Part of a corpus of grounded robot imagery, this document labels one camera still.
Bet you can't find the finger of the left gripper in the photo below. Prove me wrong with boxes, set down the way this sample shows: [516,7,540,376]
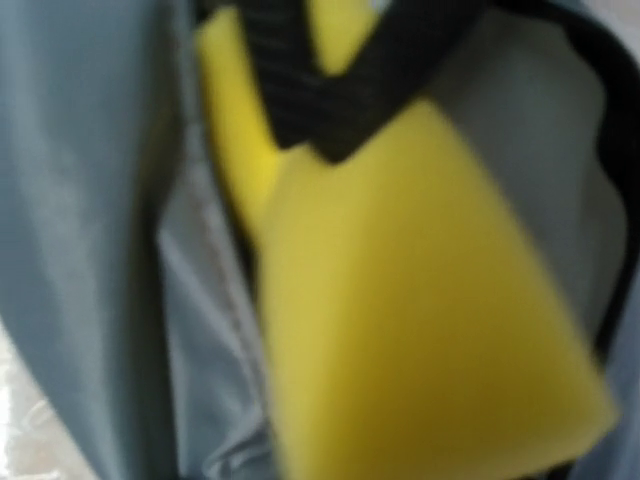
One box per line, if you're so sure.
[235,1,487,164]

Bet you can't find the yellow sponge block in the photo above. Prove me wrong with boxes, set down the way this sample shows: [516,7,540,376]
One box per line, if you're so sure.
[195,1,618,479]

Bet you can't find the grey zip pouch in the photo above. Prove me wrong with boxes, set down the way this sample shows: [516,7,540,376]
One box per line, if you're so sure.
[1,1,639,479]

